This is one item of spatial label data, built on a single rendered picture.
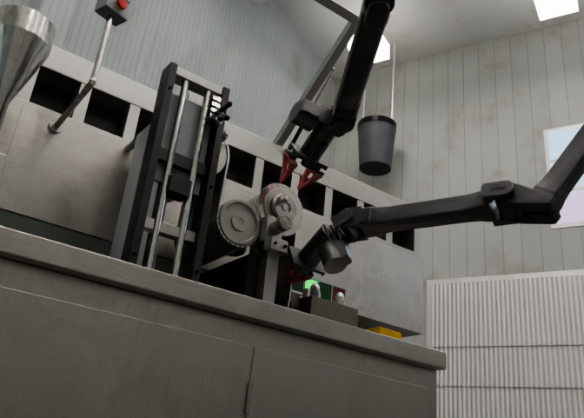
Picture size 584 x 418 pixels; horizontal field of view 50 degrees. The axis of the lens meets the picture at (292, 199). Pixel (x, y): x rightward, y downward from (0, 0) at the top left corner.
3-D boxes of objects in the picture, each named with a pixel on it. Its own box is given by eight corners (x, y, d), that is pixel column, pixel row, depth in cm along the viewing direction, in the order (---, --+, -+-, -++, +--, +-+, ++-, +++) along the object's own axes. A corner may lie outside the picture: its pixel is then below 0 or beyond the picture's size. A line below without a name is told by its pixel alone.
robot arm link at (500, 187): (524, 206, 143) (513, 175, 136) (524, 226, 140) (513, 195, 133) (351, 229, 163) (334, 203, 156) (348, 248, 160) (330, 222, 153)
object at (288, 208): (287, 226, 165) (269, 203, 164) (282, 228, 167) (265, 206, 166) (301, 209, 170) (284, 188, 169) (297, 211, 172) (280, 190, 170)
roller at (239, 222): (216, 236, 154) (223, 192, 159) (170, 258, 173) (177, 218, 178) (257, 249, 160) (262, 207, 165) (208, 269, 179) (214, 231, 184)
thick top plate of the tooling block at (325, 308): (309, 318, 159) (312, 295, 162) (228, 336, 190) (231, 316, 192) (357, 331, 168) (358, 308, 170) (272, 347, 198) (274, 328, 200)
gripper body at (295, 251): (321, 278, 163) (339, 259, 159) (290, 268, 158) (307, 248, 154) (315, 260, 167) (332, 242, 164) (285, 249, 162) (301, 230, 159)
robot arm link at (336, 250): (362, 228, 161) (349, 207, 155) (376, 259, 152) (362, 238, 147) (321, 248, 163) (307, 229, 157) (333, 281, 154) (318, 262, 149)
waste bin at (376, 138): (401, 174, 856) (401, 131, 884) (386, 156, 814) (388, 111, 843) (364, 180, 882) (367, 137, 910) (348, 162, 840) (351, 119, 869)
